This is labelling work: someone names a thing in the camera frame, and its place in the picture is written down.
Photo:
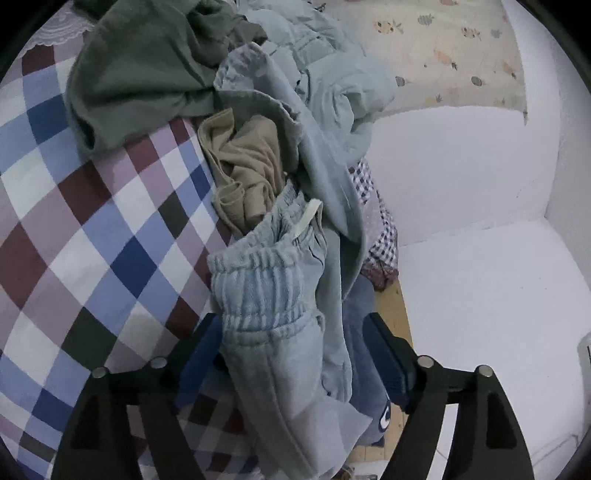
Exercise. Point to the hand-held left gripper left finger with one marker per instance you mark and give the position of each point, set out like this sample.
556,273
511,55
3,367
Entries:
196,364

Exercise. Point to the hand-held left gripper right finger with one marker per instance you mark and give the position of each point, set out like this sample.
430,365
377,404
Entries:
385,360

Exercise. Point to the light grey-blue sweatpants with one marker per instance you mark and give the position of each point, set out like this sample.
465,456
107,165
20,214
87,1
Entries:
258,369

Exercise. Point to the blue plush blanket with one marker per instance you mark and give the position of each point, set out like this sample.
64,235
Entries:
364,332

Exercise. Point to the small-check quilt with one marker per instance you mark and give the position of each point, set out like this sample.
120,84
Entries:
383,240

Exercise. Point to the large-check bed sheet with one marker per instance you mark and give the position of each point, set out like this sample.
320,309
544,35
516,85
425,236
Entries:
92,230

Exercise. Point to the beige garment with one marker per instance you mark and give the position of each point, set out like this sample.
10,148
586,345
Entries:
249,157

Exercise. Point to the light blue jacket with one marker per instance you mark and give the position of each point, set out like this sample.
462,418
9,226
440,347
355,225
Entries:
360,83

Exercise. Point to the green garment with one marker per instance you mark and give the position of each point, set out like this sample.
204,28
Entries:
138,69

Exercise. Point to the wooden bed frame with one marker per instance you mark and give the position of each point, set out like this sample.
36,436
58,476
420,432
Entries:
392,314

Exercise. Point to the fruit print wall cloth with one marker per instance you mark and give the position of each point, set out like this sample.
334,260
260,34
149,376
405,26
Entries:
438,55

